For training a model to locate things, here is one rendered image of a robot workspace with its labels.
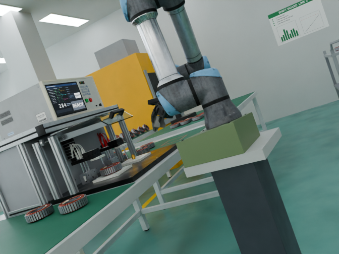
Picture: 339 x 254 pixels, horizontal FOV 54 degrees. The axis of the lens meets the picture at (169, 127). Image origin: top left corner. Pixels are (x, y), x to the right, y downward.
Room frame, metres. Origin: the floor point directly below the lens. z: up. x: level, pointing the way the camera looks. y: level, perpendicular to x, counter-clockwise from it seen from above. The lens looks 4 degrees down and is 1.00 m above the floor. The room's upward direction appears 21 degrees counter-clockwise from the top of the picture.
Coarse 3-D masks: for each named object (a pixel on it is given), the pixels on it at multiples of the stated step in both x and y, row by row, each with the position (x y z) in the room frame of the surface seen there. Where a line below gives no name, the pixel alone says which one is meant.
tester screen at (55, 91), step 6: (66, 84) 1.78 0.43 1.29; (72, 84) 1.82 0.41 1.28; (48, 90) 1.64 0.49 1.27; (54, 90) 1.68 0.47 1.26; (60, 90) 1.72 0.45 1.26; (66, 90) 1.76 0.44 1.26; (72, 90) 1.80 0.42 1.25; (78, 90) 1.85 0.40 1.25; (54, 96) 1.66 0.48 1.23; (60, 96) 1.70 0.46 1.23; (66, 96) 1.74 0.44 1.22; (54, 102) 1.65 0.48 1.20; (60, 102) 1.68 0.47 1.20; (66, 102) 1.72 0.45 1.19; (54, 108) 1.63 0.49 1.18; (60, 108) 1.67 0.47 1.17; (72, 108) 1.75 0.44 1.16; (84, 108) 1.84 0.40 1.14; (60, 114) 1.65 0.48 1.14
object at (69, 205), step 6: (72, 198) 1.31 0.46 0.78; (78, 198) 1.25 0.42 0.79; (84, 198) 1.26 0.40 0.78; (60, 204) 1.27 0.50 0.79; (66, 204) 1.23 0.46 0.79; (72, 204) 1.22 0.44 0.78; (78, 204) 1.23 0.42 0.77; (84, 204) 1.25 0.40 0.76; (60, 210) 1.24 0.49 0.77; (66, 210) 1.22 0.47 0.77; (72, 210) 1.22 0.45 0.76
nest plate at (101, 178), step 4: (124, 168) 1.62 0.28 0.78; (128, 168) 1.64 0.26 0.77; (116, 172) 1.59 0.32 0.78; (120, 172) 1.57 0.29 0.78; (100, 176) 1.66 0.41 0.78; (104, 176) 1.60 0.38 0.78; (108, 176) 1.57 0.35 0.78; (112, 176) 1.56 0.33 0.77; (96, 180) 1.60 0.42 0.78; (100, 180) 1.59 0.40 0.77
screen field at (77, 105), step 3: (72, 102) 1.77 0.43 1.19; (75, 102) 1.79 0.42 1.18; (78, 102) 1.81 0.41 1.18; (81, 102) 1.84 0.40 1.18; (72, 105) 1.76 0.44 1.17; (75, 105) 1.78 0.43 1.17; (78, 105) 1.80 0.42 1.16; (81, 105) 1.83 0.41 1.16; (84, 105) 1.85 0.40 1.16; (75, 108) 1.77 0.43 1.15; (78, 108) 1.79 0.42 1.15; (81, 108) 1.82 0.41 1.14
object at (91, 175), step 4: (88, 172) 1.67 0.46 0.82; (92, 172) 1.70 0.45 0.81; (80, 176) 1.67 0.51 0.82; (88, 176) 1.66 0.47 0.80; (92, 176) 1.69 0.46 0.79; (96, 176) 1.72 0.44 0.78; (84, 180) 1.67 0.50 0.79; (88, 180) 1.66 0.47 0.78; (92, 180) 1.68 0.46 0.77; (84, 184) 1.67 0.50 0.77
